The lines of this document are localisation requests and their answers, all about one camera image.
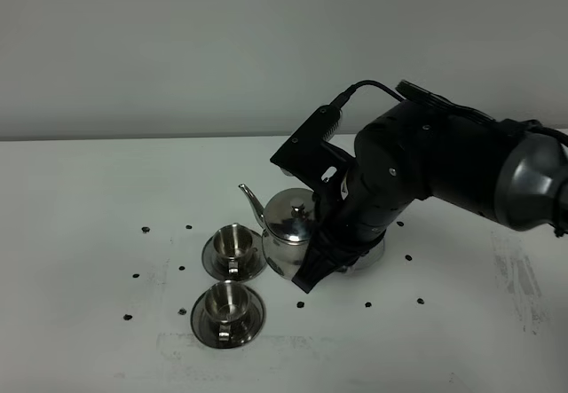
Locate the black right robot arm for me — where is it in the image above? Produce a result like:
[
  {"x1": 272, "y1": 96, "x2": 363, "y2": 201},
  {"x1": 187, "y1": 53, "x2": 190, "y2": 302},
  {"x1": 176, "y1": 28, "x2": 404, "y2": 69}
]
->
[{"x1": 289, "y1": 101, "x2": 567, "y2": 292}]

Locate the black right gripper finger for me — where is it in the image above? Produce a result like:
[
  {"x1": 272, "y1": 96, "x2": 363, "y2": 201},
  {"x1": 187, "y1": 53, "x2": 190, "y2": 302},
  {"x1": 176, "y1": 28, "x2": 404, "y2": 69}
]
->
[{"x1": 292, "y1": 228, "x2": 368, "y2": 294}]

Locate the steel saucer under teapot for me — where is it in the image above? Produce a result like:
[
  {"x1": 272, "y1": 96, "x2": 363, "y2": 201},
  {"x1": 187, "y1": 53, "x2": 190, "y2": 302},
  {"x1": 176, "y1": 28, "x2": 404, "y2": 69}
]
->
[{"x1": 338, "y1": 240, "x2": 385, "y2": 275}]

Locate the far stainless steel teacup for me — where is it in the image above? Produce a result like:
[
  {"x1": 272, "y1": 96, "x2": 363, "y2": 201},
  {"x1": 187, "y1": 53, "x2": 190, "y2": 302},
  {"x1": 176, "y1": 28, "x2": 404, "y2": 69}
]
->
[{"x1": 212, "y1": 224, "x2": 255, "y2": 278}]

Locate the near stainless steel teacup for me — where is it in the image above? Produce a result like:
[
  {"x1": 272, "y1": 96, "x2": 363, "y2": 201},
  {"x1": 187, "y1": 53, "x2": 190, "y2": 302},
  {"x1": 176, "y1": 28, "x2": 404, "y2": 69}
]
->
[{"x1": 204, "y1": 280, "x2": 250, "y2": 342}]

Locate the stainless steel teacup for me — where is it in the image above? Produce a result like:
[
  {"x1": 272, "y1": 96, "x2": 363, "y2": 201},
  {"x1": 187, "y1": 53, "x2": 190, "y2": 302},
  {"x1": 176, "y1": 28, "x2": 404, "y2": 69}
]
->
[
  {"x1": 204, "y1": 280, "x2": 250, "y2": 342},
  {"x1": 212, "y1": 224, "x2": 255, "y2": 278}
]

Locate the stainless steel teapot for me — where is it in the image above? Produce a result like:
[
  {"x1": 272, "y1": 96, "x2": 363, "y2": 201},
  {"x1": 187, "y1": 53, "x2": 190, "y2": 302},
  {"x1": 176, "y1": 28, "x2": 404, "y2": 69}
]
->
[{"x1": 239, "y1": 184, "x2": 317, "y2": 280}]

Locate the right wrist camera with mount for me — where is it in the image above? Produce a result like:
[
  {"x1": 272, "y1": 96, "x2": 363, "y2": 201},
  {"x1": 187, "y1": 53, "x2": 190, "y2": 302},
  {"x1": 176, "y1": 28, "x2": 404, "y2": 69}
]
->
[{"x1": 270, "y1": 105, "x2": 354, "y2": 195}]

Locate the near stainless steel saucer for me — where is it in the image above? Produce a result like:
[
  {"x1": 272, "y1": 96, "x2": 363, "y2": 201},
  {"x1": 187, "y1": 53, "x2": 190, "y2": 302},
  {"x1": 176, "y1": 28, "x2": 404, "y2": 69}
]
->
[{"x1": 189, "y1": 282, "x2": 265, "y2": 350}]

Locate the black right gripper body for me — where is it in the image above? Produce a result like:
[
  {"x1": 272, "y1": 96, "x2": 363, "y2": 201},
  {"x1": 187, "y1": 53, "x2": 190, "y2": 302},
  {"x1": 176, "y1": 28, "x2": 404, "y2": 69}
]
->
[{"x1": 312, "y1": 179, "x2": 386, "y2": 255}]

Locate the stainless steel saucer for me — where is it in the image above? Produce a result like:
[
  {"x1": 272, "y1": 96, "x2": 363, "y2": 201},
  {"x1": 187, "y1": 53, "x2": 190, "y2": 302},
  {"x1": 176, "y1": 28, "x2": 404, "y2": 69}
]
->
[
  {"x1": 201, "y1": 229, "x2": 266, "y2": 282},
  {"x1": 189, "y1": 282, "x2": 265, "y2": 350}
]

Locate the far stainless steel saucer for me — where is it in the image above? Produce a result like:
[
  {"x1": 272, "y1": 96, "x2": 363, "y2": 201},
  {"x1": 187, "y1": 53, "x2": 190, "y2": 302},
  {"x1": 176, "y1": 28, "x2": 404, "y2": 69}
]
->
[{"x1": 201, "y1": 229, "x2": 266, "y2": 282}]

